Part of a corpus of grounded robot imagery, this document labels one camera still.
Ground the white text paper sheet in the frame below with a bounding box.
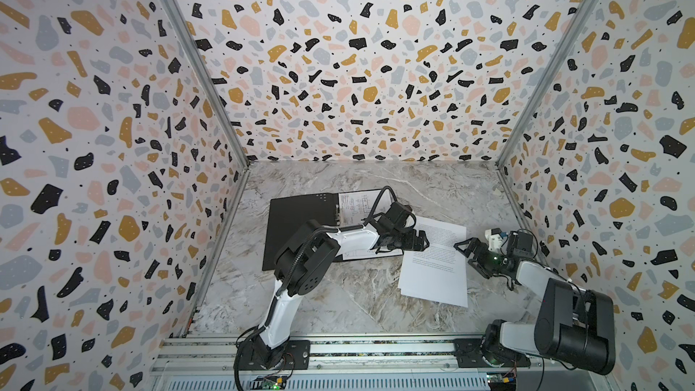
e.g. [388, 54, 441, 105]
[398, 217, 468, 308]

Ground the white drawing paper sheet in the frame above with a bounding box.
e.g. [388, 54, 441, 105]
[334, 189, 403, 262]

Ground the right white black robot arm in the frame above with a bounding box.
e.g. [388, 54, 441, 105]
[454, 228, 616, 376]

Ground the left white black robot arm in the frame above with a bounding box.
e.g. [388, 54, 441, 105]
[237, 202, 430, 369]

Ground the right circuit board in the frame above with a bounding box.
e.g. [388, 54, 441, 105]
[487, 373, 517, 391]

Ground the left green circuit board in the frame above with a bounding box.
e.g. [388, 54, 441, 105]
[251, 376, 288, 390]

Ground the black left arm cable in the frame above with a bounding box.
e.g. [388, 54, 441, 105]
[365, 185, 396, 226]

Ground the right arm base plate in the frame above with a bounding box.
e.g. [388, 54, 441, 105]
[452, 337, 531, 369]

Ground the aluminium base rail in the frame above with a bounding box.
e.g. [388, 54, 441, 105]
[149, 334, 619, 390]

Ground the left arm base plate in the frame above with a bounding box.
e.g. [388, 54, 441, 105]
[235, 337, 311, 371]

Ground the aluminium corner post left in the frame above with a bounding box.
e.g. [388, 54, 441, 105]
[160, 0, 250, 170]

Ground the aluminium corner post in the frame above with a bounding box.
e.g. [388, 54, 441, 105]
[496, 0, 598, 174]
[160, 0, 250, 170]

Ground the aluminium corner post right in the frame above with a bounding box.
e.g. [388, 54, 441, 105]
[496, 0, 598, 174]

